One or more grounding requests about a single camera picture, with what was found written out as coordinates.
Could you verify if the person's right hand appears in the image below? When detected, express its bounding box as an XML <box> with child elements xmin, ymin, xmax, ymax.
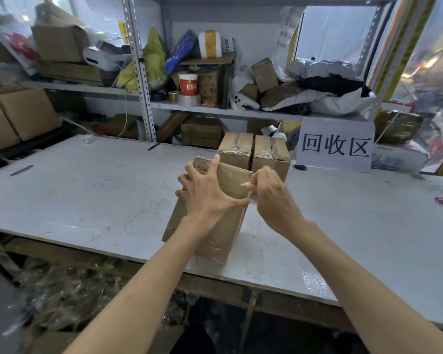
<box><xmin>249</xmin><ymin>166</ymin><xmax>308</xmax><ymax>238</ymax></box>

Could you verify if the person's left hand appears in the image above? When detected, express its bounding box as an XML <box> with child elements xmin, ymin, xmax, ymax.
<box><xmin>175</xmin><ymin>155</ymin><xmax>250</xmax><ymax>224</ymax></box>

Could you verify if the tall taped cardboard box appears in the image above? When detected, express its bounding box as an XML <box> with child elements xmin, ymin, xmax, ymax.
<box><xmin>162</xmin><ymin>156</ymin><xmax>255</xmax><ymax>266</ymax></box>

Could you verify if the person's left forearm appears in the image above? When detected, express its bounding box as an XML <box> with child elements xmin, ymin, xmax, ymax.
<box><xmin>63</xmin><ymin>213</ymin><xmax>232</xmax><ymax>354</ymax></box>

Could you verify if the person's right forearm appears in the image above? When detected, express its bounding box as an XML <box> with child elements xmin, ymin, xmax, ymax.
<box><xmin>286</xmin><ymin>217</ymin><xmax>443</xmax><ymax>354</ymax></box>

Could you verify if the low brown cardboard box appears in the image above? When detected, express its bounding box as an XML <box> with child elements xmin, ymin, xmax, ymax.
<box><xmin>180</xmin><ymin>117</ymin><xmax>223</xmax><ymax>149</ymax></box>

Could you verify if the small taped cardboard box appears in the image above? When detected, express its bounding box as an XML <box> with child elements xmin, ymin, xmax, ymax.
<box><xmin>217</xmin><ymin>132</ymin><xmax>254</xmax><ymax>171</ymax></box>
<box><xmin>251</xmin><ymin>135</ymin><xmax>292</xmax><ymax>183</ymax></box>

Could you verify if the clear tape roll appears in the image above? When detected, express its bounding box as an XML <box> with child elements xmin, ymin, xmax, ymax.
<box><xmin>177</xmin><ymin>93</ymin><xmax>201</xmax><ymax>108</ymax></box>

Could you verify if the red and white paper cup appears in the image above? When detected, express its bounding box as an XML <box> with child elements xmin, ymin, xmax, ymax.
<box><xmin>178</xmin><ymin>73</ymin><xmax>199</xmax><ymax>96</ymax></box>

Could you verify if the white game controller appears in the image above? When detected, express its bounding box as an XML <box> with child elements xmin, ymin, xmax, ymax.
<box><xmin>231</xmin><ymin>92</ymin><xmax>261</xmax><ymax>112</ymax></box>

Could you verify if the open cardboard box with writing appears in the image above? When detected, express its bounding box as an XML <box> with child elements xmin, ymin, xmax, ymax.
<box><xmin>170</xmin><ymin>51</ymin><xmax>237</xmax><ymax>108</ymax></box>

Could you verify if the white sign with black characters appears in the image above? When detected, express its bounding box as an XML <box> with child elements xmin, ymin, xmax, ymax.
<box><xmin>296</xmin><ymin>117</ymin><xmax>376</xmax><ymax>174</ymax></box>

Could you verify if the brown paper parcel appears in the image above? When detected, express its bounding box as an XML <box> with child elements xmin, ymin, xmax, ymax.
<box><xmin>260</xmin><ymin>83</ymin><xmax>327</xmax><ymax>112</ymax></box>

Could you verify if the grey metal shelving rack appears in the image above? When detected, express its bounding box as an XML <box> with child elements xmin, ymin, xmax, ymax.
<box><xmin>20</xmin><ymin>0</ymin><xmax>407</xmax><ymax>143</ymax></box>

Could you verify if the yellow plastic bag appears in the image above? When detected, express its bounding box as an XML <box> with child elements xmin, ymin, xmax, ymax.
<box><xmin>117</xmin><ymin>26</ymin><xmax>169</xmax><ymax>91</ymax></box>

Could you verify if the small brown cardboard box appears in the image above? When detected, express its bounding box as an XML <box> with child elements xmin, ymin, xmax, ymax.
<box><xmin>251</xmin><ymin>58</ymin><xmax>280</xmax><ymax>94</ymax></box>

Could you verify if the blue plastic bag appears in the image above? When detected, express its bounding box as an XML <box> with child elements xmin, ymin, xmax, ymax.
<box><xmin>165</xmin><ymin>29</ymin><xmax>198</xmax><ymax>75</ymax></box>

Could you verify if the white plastic mailer bag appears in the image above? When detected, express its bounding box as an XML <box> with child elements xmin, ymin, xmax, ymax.
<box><xmin>310</xmin><ymin>88</ymin><xmax>377</xmax><ymax>117</ymax></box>

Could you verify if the white and yellow tape roll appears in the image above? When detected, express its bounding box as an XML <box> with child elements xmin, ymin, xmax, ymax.
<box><xmin>198</xmin><ymin>29</ymin><xmax>223</xmax><ymax>59</ymax></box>

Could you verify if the black plastic mailer bag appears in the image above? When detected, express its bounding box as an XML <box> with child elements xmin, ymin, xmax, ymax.
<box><xmin>297</xmin><ymin>75</ymin><xmax>372</xmax><ymax>98</ymax></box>

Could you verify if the white handheld device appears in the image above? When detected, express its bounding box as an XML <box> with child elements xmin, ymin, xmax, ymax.
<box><xmin>82</xmin><ymin>40</ymin><xmax>132</xmax><ymax>73</ymax></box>

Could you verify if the grey plastic mailer bag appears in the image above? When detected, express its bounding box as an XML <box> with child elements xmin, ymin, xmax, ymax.
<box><xmin>287</xmin><ymin>57</ymin><xmax>363</xmax><ymax>81</ymax></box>

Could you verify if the white box with blue print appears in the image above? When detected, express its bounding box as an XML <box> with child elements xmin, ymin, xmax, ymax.
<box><xmin>371</xmin><ymin>141</ymin><xmax>431</xmax><ymax>174</ymax></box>

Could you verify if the pile of clear plastic wrap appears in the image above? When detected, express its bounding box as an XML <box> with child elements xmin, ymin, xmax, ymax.
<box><xmin>2</xmin><ymin>254</ymin><xmax>190</xmax><ymax>341</ymax></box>

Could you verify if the flat brown cardboard box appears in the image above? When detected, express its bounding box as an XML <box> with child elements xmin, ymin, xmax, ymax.
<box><xmin>35</xmin><ymin>59</ymin><xmax>119</xmax><ymax>87</ymax></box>

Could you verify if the brown plastic-wrapped parcel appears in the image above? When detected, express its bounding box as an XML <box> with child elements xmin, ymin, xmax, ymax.
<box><xmin>373</xmin><ymin>109</ymin><xmax>425</xmax><ymax>145</ymax></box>

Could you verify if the hanging paper with writing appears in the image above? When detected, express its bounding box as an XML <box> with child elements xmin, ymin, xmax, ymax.
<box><xmin>276</xmin><ymin>6</ymin><xmax>306</xmax><ymax>67</ymax></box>

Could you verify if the worn open cardboard box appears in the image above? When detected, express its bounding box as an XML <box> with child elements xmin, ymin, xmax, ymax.
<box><xmin>31</xmin><ymin>24</ymin><xmax>91</xmax><ymax>63</ymax></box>

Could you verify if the white bag with red print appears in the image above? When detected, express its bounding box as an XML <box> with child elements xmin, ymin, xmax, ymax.
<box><xmin>0</xmin><ymin>25</ymin><xmax>38</xmax><ymax>76</ymax></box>

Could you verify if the white cable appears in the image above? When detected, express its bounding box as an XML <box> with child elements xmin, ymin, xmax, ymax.
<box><xmin>58</xmin><ymin>88</ymin><xmax>129</xmax><ymax>139</ymax></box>

